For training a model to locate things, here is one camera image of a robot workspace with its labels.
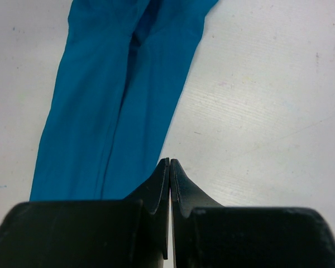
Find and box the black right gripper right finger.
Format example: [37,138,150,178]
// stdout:
[170,159,335,267]

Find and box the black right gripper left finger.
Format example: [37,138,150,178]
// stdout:
[0,159,170,267]

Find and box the blue t shirt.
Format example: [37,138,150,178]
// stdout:
[30,1,215,201]

